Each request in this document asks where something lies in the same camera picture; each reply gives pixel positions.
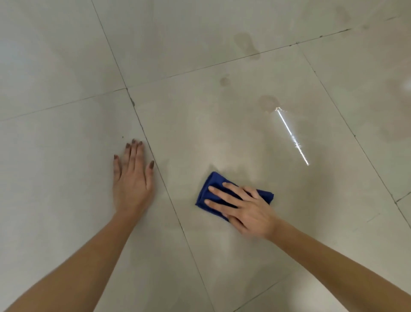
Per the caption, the person's right forearm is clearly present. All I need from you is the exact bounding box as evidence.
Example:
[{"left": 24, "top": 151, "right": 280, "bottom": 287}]
[{"left": 269, "top": 218, "right": 411, "bottom": 312}]

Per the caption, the person's right hand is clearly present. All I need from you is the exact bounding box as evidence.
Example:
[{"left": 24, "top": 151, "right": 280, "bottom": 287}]
[{"left": 204, "top": 182, "right": 280, "bottom": 240}]

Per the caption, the beige tiled floor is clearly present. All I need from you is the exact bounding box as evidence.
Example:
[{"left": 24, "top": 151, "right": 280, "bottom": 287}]
[{"left": 0, "top": 0, "right": 411, "bottom": 312}]

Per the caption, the person's left hand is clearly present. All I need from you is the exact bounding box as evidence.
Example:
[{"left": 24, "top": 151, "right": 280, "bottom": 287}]
[{"left": 112, "top": 138, "right": 155, "bottom": 215}]

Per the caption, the blue cloth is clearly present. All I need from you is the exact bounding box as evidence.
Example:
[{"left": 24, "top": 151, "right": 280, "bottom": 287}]
[{"left": 195, "top": 171, "right": 274, "bottom": 222}]

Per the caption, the person's left forearm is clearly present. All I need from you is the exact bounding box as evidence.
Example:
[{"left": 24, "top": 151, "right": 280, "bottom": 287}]
[{"left": 5, "top": 210, "right": 139, "bottom": 312}]

